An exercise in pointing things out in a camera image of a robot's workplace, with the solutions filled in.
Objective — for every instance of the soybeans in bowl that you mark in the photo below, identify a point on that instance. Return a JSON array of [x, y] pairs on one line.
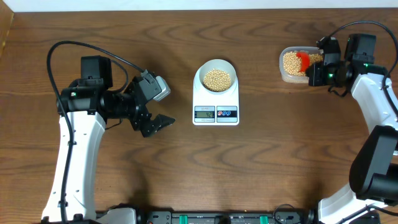
[[217, 80]]

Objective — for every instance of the pile of soybeans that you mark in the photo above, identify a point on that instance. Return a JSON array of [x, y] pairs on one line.
[[291, 63]]

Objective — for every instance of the clear plastic container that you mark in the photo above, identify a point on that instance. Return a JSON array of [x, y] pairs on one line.
[[296, 79]]

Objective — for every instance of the red measuring scoop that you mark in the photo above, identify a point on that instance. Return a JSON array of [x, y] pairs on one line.
[[305, 60]]

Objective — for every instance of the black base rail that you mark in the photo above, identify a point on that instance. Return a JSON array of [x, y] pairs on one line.
[[283, 216]]

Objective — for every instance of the grey round bowl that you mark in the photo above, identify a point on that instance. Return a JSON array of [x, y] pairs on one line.
[[217, 64]]

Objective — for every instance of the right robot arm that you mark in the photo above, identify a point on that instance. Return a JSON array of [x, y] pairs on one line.
[[372, 182]]

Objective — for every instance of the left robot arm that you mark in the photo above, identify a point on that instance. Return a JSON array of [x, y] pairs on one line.
[[89, 102]]

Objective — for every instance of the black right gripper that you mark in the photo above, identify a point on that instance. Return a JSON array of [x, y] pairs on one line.
[[314, 72]]

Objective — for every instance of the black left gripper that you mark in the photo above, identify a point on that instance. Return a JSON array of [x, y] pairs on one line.
[[138, 121]]

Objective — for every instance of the white digital kitchen scale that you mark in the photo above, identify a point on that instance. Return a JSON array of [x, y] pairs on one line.
[[215, 109]]

